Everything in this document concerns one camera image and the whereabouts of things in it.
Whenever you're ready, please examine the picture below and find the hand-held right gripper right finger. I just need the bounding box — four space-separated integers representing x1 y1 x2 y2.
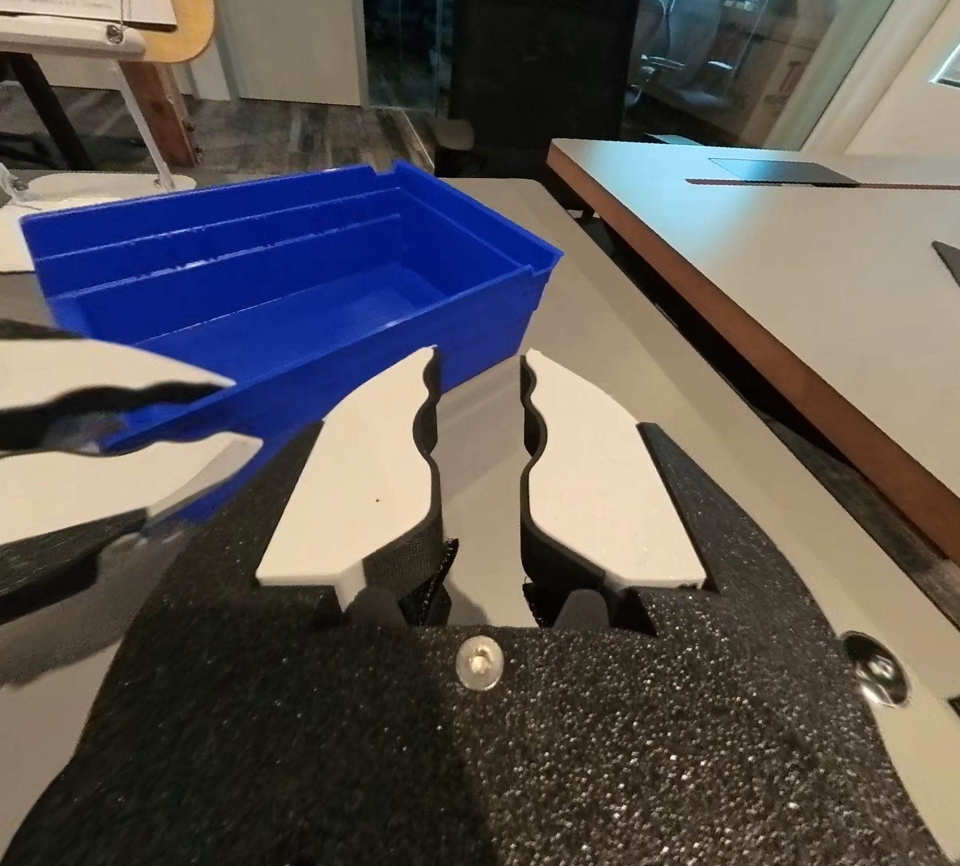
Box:
519 347 723 593

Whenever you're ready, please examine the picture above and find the round metal grommet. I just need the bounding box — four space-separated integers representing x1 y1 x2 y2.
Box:
840 629 911 710

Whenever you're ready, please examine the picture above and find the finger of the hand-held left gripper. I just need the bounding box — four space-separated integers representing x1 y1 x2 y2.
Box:
0 431 266 546
0 337 241 436

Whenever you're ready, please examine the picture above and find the black office chair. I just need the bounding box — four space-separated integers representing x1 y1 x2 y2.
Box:
435 0 651 179

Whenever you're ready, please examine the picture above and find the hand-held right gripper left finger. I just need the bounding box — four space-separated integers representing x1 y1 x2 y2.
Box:
256 344 445 614

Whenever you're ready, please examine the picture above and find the blue plastic bin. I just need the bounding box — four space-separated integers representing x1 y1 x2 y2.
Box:
20 159 565 526

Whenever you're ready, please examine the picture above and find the dark table cable cover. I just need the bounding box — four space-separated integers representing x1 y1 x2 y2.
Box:
686 157 960 191

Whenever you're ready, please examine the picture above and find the wooden support post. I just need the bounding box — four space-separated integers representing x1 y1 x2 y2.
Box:
116 59 201 170

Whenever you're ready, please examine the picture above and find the white door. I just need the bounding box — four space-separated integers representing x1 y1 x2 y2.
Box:
193 0 371 110

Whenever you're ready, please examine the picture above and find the tall cardboard box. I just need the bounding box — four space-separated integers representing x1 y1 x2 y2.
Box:
738 0 858 149

